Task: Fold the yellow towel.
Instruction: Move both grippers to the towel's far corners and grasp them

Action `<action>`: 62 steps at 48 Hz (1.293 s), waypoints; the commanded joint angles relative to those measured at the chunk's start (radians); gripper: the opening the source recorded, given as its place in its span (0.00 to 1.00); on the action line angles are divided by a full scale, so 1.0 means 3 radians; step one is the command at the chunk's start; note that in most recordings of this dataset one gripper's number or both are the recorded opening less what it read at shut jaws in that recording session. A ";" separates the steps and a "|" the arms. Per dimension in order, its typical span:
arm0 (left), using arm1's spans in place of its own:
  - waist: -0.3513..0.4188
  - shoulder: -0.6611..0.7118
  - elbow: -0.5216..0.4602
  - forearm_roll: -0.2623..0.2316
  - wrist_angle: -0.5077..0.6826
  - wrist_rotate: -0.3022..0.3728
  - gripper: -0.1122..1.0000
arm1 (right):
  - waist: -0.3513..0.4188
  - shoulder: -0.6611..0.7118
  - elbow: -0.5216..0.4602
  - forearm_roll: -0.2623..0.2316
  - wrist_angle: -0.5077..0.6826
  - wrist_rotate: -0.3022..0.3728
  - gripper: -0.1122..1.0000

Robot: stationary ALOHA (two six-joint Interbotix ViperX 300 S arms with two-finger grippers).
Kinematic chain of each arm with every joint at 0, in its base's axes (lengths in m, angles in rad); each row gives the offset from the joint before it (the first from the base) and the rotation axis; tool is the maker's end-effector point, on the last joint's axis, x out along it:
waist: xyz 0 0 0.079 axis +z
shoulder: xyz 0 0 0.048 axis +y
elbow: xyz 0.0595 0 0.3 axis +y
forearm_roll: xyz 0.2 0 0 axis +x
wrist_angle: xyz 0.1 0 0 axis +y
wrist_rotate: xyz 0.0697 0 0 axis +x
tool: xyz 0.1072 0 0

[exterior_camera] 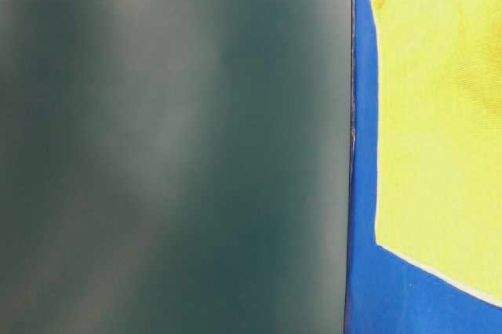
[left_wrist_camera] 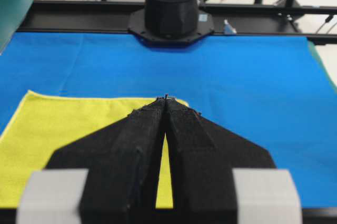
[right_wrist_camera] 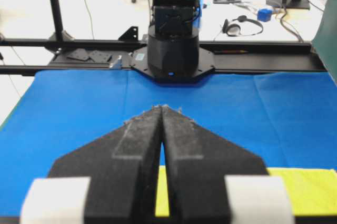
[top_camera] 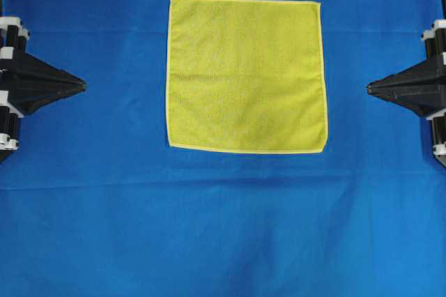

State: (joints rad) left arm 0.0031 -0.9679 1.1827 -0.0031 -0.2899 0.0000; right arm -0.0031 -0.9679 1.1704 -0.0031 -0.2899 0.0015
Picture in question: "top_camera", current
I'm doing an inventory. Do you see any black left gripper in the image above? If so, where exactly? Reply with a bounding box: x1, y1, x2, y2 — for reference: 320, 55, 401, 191
1, 16, 86, 162

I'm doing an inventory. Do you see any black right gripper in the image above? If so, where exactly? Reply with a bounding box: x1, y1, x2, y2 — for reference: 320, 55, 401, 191
367, 20, 445, 167

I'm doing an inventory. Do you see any yellow-green microfibre towel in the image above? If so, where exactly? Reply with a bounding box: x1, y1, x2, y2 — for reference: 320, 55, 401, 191
165, 0, 329, 154

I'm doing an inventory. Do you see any blue table cloth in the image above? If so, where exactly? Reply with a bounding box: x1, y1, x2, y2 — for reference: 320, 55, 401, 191
1, 0, 445, 296

